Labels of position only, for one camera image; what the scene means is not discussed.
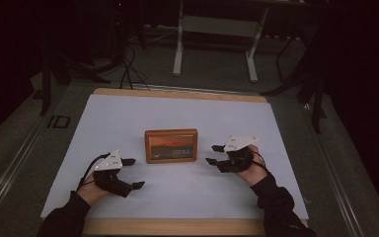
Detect white metal desk frame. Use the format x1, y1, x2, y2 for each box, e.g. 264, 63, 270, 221
172, 0, 270, 83

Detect white table sheet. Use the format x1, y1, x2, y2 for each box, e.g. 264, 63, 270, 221
40, 93, 309, 220

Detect black metal stand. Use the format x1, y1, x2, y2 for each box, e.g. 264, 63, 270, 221
38, 39, 112, 117
261, 19, 331, 135

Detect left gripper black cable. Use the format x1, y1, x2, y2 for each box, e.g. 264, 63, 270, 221
76, 152, 112, 193

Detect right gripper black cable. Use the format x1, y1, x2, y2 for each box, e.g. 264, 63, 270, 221
251, 149, 271, 175

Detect person's left hand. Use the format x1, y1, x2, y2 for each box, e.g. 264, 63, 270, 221
76, 173, 114, 207

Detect wooden table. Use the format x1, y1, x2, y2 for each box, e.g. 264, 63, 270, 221
81, 87, 310, 237

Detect metal floor rail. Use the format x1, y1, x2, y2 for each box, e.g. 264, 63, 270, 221
300, 103, 366, 237
0, 113, 52, 225

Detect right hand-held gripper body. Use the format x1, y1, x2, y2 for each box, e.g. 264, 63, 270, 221
216, 134, 260, 174

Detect black rectangular floor bracket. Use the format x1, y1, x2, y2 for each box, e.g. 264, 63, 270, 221
46, 115, 72, 129

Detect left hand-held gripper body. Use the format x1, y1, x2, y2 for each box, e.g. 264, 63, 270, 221
93, 150, 134, 198

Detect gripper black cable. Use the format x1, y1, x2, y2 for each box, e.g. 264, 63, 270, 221
251, 149, 271, 175
76, 152, 112, 193

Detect black floor cables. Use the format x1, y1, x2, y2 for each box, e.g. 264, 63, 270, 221
118, 40, 151, 92

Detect wooden picture frame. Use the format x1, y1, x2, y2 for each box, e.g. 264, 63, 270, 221
144, 128, 198, 165

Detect person's right hand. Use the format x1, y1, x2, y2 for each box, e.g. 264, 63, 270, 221
236, 144, 269, 188

